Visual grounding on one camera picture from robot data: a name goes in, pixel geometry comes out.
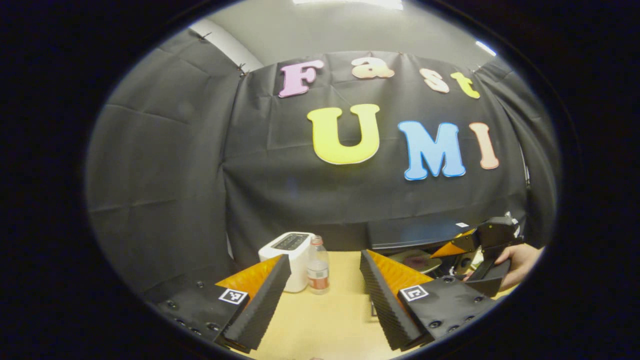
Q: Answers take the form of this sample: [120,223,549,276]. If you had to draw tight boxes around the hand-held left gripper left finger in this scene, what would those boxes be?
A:
[145,252,292,352]

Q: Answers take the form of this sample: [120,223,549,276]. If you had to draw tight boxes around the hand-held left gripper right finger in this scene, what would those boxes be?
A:
[360,249,500,352]

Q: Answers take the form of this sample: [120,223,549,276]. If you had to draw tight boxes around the round plate with food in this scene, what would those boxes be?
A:
[387,249,443,275]

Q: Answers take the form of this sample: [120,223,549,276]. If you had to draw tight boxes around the black electric oven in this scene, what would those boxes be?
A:
[367,215,483,319]

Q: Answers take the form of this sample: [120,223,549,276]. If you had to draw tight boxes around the white toaster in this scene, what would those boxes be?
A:
[258,231,317,294]

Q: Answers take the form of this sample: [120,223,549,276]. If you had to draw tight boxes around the clear plastic bottle red label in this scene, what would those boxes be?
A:
[307,235,331,295]

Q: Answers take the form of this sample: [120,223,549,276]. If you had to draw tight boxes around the black backdrop cloth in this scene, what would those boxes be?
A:
[85,27,561,296]

